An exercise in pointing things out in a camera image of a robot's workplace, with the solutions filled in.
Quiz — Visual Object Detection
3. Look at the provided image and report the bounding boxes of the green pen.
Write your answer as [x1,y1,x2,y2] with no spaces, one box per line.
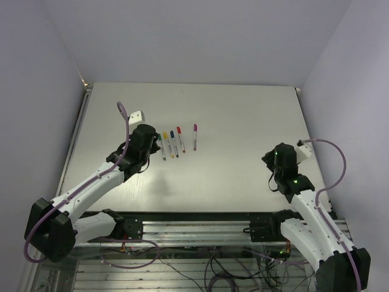
[158,139,167,161]

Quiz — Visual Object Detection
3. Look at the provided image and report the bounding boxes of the yellow pen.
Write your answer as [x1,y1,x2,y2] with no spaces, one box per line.
[165,139,174,158]

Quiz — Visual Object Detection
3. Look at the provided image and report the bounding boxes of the blue pen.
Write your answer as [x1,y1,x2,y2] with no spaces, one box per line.
[171,138,179,158]

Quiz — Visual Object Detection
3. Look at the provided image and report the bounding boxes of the red pen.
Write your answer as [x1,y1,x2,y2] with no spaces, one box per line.
[178,134,186,153]

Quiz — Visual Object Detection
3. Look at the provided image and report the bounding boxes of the purple pen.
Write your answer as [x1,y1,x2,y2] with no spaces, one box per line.
[193,126,198,151]

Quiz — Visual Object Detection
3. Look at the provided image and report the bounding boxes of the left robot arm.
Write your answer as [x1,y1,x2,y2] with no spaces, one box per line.
[24,124,160,263]

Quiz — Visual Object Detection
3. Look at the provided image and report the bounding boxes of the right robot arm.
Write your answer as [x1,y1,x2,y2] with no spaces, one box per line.
[262,140,371,291]

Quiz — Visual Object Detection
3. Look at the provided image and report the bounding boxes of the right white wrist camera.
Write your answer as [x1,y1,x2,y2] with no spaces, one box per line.
[295,144,312,164]

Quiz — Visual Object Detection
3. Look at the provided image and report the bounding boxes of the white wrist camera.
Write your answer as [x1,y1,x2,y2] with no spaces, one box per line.
[128,110,145,131]
[295,144,312,164]

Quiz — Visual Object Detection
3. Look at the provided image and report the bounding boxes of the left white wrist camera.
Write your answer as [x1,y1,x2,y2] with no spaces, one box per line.
[128,110,145,131]

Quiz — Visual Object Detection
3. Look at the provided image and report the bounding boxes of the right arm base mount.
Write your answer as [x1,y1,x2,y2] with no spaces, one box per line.
[243,209,303,242]

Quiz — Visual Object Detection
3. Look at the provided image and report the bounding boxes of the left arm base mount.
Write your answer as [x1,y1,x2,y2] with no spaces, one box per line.
[103,209,143,240]

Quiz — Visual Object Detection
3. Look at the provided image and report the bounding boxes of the aluminium frame rail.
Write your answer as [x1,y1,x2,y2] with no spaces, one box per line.
[75,220,350,246]

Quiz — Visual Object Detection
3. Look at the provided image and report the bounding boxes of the loose cables under table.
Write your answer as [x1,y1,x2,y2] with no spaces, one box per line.
[97,242,335,292]

